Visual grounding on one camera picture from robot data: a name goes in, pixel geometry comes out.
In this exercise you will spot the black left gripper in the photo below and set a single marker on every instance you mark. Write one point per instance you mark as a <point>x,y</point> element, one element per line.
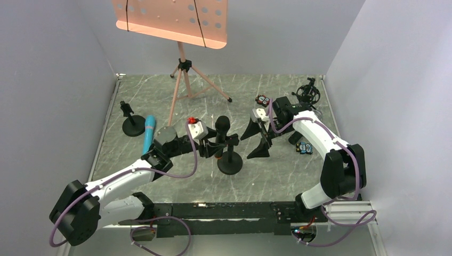
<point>206,148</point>

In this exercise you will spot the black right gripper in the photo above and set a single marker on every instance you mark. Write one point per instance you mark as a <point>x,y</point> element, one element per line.
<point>265,135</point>

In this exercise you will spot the black round-base mic stand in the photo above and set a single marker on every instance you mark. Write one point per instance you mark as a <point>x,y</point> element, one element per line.
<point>230,162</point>

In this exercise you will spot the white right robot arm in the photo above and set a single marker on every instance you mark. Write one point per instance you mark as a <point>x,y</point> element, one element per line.
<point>343,171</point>

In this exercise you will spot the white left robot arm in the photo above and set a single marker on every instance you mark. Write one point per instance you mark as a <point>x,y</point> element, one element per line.
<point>84,208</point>

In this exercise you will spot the small black mic stand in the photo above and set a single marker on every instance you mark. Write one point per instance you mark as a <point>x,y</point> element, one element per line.
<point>134,125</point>

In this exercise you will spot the pink music stand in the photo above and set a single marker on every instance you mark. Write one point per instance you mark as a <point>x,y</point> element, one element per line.
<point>200,23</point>

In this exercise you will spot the red owl block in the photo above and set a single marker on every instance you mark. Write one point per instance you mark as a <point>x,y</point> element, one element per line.
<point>262,100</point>

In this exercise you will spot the blue owl block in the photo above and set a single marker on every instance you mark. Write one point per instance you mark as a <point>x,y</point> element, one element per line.
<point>304,148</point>

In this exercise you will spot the blue microphone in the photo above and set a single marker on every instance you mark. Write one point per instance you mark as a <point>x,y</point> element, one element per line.
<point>149,126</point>

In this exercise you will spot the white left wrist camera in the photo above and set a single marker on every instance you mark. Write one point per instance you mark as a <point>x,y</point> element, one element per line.
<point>196,129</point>

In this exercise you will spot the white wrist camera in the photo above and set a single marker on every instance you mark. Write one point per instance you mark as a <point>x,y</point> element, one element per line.
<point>196,129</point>
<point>259,115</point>

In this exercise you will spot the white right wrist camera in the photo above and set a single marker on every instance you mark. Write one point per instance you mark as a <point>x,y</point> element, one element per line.
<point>259,115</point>

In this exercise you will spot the black shock mount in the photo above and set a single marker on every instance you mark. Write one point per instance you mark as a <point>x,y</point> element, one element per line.
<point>308,93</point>

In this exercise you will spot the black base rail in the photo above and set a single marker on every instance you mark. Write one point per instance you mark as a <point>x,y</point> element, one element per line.
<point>278,218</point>

